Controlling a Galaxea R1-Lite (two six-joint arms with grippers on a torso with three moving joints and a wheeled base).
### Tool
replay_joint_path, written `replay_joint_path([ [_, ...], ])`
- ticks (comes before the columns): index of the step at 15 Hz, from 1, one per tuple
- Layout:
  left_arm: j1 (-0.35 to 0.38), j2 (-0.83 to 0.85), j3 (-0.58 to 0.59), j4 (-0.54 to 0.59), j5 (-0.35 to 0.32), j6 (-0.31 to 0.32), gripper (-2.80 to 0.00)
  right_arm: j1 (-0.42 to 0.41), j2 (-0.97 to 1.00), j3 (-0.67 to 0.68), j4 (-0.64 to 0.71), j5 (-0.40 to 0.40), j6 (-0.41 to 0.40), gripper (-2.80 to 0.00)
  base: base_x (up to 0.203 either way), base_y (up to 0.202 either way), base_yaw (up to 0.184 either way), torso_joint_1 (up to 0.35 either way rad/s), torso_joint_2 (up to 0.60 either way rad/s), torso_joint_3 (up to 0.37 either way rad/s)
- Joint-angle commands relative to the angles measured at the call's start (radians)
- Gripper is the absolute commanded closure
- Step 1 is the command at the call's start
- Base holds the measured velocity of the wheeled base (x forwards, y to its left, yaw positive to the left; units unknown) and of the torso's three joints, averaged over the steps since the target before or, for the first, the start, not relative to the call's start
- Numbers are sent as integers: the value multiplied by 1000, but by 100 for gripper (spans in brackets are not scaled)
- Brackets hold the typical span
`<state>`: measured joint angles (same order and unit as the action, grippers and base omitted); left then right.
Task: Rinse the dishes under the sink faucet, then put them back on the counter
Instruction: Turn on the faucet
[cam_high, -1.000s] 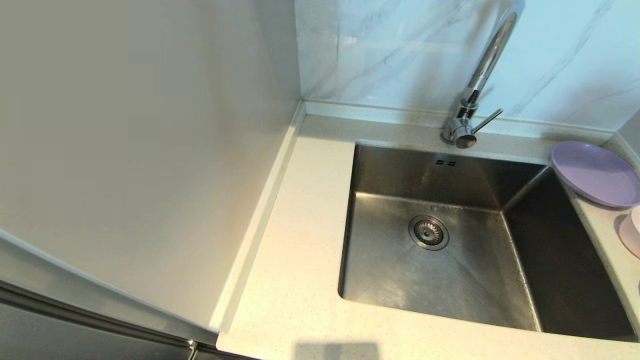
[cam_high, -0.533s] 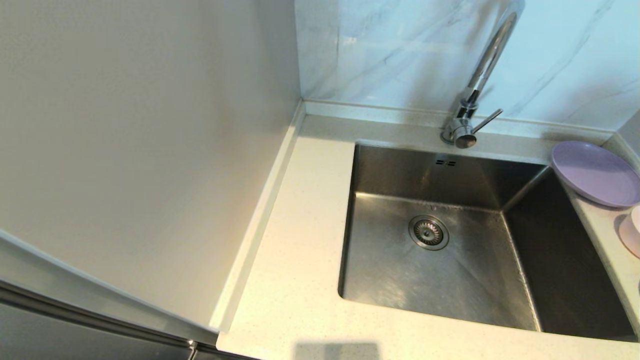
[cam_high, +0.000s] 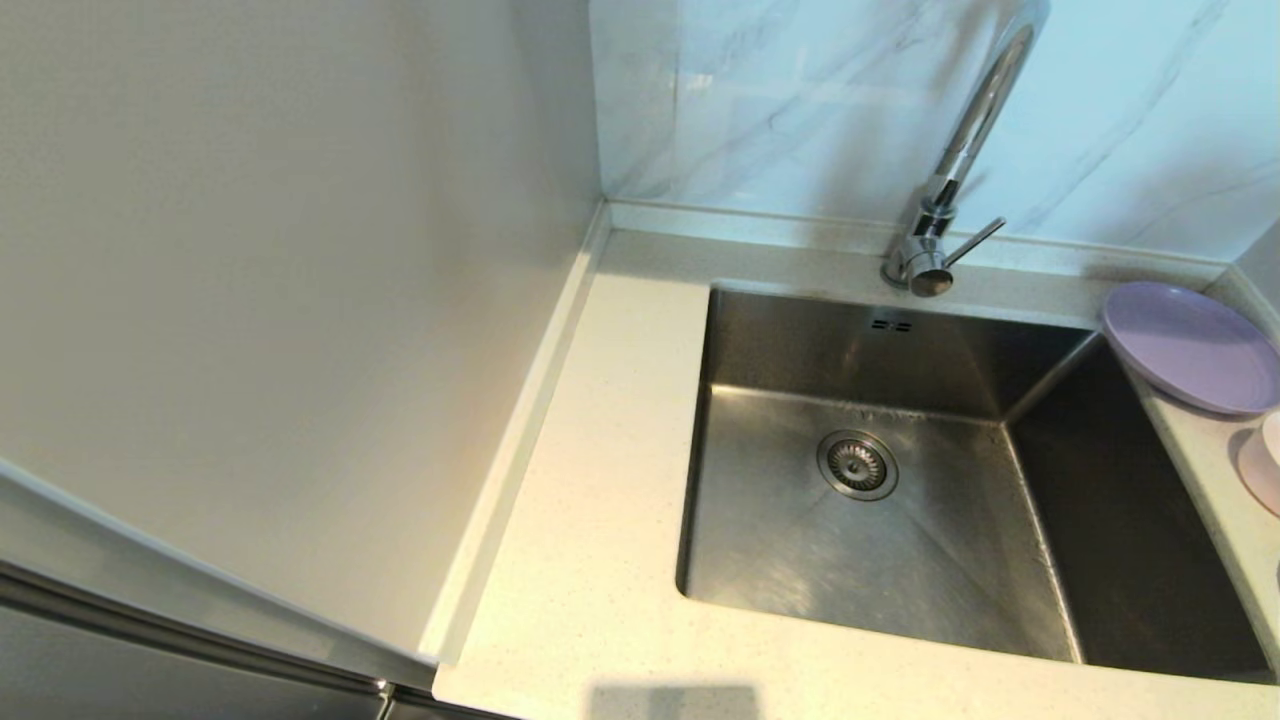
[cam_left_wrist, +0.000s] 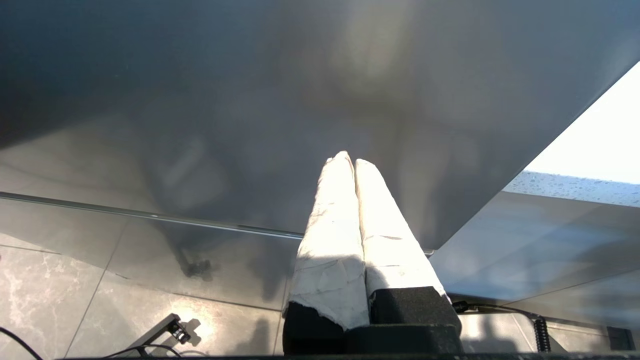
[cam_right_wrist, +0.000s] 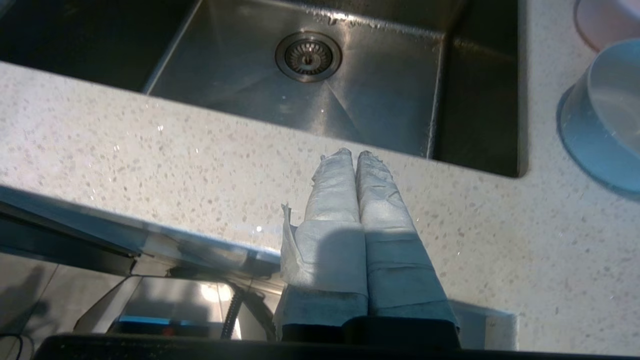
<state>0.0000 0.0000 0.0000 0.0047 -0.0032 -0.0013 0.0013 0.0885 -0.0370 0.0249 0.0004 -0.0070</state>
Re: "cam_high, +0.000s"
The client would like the chrome faucet lever handle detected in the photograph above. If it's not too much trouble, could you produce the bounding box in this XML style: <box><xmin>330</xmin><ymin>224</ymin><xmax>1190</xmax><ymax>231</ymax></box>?
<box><xmin>942</xmin><ymin>217</ymin><xmax>1007</xmax><ymax>269</ymax></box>

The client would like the stainless steel sink basin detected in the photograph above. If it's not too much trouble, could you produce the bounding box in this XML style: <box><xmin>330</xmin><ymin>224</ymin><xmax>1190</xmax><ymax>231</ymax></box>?
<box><xmin>676</xmin><ymin>283</ymin><xmax>1276</xmax><ymax>686</ymax></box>

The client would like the round metal drain strainer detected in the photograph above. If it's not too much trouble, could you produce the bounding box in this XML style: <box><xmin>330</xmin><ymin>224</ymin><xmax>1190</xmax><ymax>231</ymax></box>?
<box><xmin>816</xmin><ymin>429</ymin><xmax>899</xmax><ymax>502</ymax></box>

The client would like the white tall cabinet side panel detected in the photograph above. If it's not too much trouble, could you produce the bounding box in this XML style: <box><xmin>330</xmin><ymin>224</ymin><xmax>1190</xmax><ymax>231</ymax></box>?
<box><xmin>0</xmin><ymin>0</ymin><xmax>611</xmax><ymax>691</ymax></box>

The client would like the chrome gooseneck faucet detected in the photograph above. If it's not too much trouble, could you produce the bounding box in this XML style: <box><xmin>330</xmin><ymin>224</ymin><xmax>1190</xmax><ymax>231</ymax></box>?
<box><xmin>880</xmin><ymin>0</ymin><xmax>1051</xmax><ymax>298</ymax></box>

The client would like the purple plate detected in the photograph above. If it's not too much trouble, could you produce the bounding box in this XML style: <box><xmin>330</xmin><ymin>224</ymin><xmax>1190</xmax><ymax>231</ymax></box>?
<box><xmin>1103</xmin><ymin>281</ymin><xmax>1280</xmax><ymax>417</ymax></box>

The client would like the stainless steel appliance front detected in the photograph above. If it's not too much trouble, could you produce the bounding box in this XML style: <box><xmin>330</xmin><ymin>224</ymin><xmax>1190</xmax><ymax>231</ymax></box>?
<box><xmin>0</xmin><ymin>558</ymin><xmax>521</xmax><ymax>720</ymax></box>

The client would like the pale pink cup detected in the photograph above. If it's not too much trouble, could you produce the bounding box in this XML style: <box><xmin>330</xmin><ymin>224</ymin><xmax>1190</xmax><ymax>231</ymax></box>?
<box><xmin>1237</xmin><ymin>408</ymin><xmax>1280</xmax><ymax>518</ymax></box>

